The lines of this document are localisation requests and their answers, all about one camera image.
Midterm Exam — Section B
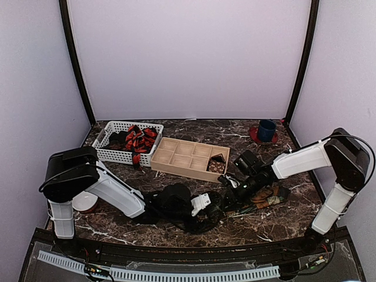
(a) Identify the brown green patterned tie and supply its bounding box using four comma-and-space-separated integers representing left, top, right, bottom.
205, 184, 291, 221

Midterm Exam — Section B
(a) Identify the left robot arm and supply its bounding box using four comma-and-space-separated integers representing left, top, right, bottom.
39, 146, 223, 256

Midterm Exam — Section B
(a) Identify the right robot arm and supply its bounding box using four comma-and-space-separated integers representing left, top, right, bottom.
228, 127, 375, 255

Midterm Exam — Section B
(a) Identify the rolled brown patterned tie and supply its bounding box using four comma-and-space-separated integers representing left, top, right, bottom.
207, 160, 226, 174

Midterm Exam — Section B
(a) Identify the rolled dark tie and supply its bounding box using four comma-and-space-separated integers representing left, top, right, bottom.
210, 153, 226, 163

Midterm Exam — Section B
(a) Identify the wooden compartment tray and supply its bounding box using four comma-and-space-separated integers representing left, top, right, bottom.
150, 137, 230, 183

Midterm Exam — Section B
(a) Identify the red saucer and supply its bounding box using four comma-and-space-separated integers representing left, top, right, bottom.
249, 127, 278, 145

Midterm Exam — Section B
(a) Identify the blue cup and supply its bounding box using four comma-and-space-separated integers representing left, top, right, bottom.
257, 119, 277, 142

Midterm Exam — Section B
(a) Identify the red black striped tie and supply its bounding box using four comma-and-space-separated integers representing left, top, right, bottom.
125, 125, 158, 170

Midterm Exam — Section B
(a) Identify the white perforated basket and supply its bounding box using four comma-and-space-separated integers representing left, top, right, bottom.
92, 121, 164, 170

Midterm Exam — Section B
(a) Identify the dark tie in basket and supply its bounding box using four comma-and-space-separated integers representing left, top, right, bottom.
105, 131, 127, 150

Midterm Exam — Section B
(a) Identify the white orange bowl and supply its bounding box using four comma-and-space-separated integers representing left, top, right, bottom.
72, 191, 98, 213

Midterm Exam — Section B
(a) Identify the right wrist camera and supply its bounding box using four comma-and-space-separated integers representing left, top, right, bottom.
233, 150, 264, 177

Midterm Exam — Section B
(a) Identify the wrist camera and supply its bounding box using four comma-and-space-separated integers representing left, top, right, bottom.
158, 183, 191, 212
233, 150, 264, 177

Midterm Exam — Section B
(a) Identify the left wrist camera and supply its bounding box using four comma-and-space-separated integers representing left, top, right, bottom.
158, 183, 191, 212

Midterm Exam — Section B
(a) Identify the black front rail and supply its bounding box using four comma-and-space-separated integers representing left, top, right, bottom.
35, 227, 350, 267

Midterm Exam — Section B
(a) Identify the grey cable duct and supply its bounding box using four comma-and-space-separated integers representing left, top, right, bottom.
37, 251, 280, 281

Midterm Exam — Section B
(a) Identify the right black frame post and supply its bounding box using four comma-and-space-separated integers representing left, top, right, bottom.
284, 0, 320, 125

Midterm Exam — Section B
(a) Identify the black frame post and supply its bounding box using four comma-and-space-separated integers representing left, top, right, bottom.
58, 0, 96, 126
284, 0, 320, 125

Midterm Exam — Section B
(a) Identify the left black frame post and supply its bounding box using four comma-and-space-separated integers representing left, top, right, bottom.
58, 0, 96, 126

